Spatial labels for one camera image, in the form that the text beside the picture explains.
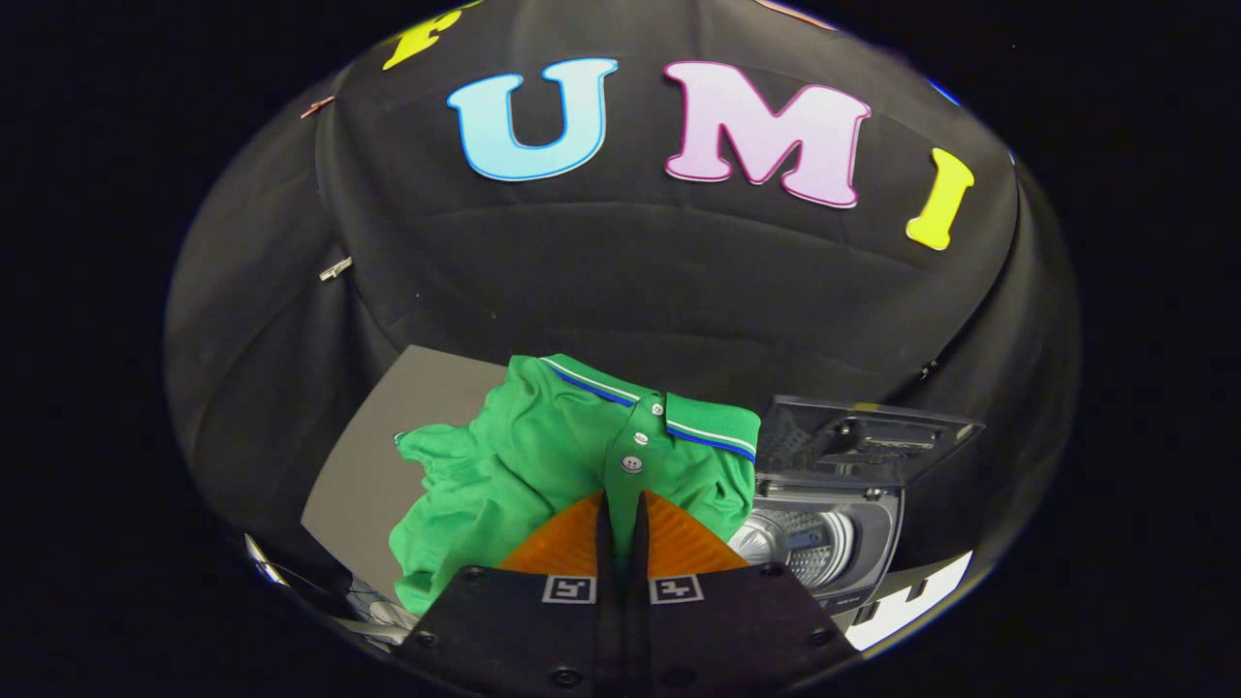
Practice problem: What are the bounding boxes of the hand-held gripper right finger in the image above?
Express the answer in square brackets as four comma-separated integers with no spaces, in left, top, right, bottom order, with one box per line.
[625,490,864,697]

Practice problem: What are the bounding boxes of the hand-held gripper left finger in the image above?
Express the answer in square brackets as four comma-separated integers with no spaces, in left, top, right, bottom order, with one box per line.
[393,490,622,698]

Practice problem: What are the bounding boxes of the green polo shirt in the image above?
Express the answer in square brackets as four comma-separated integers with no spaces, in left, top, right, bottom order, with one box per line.
[388,354,763,617]

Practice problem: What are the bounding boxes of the grey washing machine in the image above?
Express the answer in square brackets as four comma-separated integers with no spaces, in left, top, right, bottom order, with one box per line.
[727,473,908,619]

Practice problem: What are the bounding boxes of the black backdrop cloth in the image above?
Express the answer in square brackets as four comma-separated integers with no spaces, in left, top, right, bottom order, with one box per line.
[165,0,1085,621]

